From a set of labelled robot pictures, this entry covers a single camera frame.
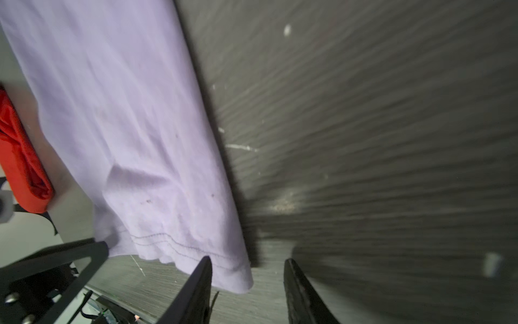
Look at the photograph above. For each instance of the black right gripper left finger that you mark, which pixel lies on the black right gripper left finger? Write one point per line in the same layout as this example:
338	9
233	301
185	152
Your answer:
192	304

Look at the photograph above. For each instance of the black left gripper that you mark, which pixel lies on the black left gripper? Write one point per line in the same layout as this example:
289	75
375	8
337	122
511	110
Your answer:
40	287

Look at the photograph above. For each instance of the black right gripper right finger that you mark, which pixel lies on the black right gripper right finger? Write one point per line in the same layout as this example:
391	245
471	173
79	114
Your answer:
304	304

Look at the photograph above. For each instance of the purple t shirt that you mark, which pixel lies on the purple t shirt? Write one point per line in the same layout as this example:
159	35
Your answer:
119	102

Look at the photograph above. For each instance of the red folded t shirt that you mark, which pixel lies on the red folded t shirt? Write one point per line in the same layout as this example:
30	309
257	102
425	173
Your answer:
23	170

